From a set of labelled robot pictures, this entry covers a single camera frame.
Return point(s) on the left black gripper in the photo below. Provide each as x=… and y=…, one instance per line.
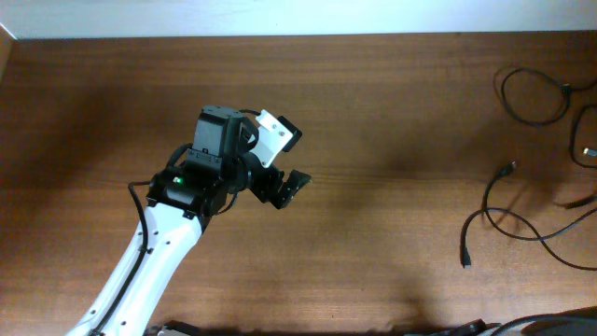
x=266, y=189

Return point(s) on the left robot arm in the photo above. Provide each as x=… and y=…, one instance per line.
x=232, y=150

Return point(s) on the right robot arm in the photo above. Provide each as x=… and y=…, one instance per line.
x=580, y=321

